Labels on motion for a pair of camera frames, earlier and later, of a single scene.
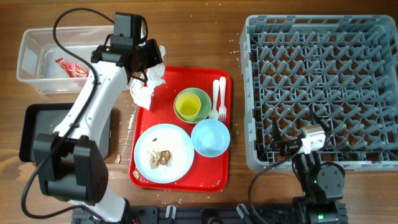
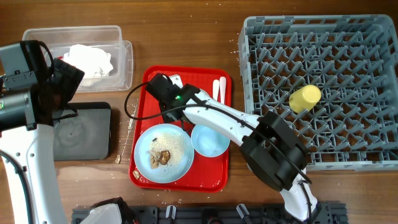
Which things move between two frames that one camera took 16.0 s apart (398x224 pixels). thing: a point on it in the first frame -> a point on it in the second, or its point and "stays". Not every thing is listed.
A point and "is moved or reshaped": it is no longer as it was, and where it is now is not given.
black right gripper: x=289 y=144 -> x=156 y=86
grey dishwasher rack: x=343 y=67 stays
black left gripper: x=155 y=56 -> x=71 y=83
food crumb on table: x=117 y=159 stays
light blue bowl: x=210 y=137 stays
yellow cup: x=188 y=105 is moved or reshaped
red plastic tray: x=206 y=173 stays
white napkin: x=142 y=92 -> x=92 y=61
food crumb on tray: x=136 y=174 stays
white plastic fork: x=222 y=111 stays
